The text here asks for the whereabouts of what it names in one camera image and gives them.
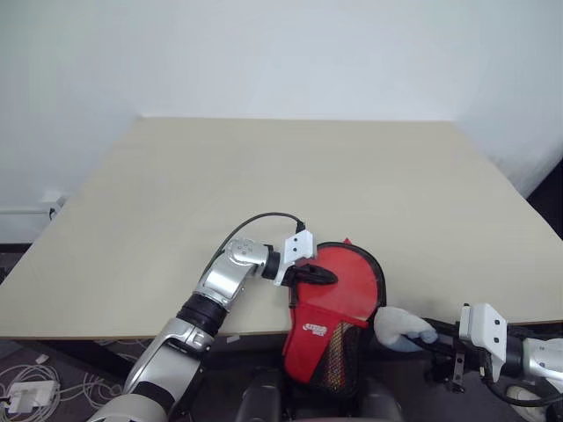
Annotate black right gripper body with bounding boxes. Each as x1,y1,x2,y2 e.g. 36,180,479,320
428,336,467,396

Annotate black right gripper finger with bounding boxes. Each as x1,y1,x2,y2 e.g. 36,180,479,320
406,334,457,358
420,318,461,338

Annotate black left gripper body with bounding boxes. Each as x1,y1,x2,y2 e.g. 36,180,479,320
286,262,316,287

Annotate white blue plush pendant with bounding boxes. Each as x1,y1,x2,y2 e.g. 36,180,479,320
372,306,440,353

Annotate black red paddle case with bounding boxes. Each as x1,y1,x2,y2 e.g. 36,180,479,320
281,236,389,393

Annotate dark grey rounded shape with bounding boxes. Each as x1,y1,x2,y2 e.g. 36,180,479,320
237,371,282,422

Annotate white power adapter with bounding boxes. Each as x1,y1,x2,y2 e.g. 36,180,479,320
7,380,62,415

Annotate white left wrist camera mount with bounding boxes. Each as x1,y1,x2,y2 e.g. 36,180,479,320
274,230,318,287

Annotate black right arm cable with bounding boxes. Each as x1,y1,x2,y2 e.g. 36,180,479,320
481,372,563,406

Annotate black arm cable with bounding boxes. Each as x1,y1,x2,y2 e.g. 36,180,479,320
204,213,308,282
481,372,563,406

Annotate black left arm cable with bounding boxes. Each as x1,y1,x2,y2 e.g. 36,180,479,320
204,213,308,282

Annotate white floor cable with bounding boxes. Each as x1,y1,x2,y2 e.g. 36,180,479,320
0,351,129,415

